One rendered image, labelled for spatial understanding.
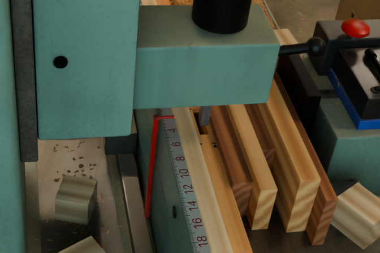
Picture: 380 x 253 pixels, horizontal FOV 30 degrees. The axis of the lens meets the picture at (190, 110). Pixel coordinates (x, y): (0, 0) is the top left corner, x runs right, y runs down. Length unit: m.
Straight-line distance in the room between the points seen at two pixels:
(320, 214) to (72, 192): 0.28
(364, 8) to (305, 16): 1.36
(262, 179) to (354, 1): 0.88
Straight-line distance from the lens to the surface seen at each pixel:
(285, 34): 0.89
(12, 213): 0.61
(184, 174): 0.65
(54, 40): 0.55
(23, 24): 0.53
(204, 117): 0.71
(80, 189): 0.80
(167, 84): 0.63
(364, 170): 0.77
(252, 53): 0.63
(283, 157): 0.68
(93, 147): 0.90
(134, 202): 0.81
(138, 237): 0.78
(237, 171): 0.67
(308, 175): 0.65
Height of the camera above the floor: 1.41
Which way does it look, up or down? 39 degrees down
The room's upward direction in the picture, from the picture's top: 8 degrees clockwise
